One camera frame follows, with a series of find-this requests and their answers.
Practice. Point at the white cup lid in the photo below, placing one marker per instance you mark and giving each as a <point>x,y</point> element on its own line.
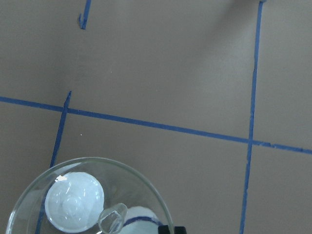
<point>74,202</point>

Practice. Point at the clear glass funnel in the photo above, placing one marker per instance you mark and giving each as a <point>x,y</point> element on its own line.
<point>123,186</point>

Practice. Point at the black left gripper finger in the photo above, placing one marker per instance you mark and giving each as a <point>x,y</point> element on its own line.
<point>164,229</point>

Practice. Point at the white enamel cup blue rim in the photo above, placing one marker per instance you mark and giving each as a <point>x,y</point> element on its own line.
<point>140,220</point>

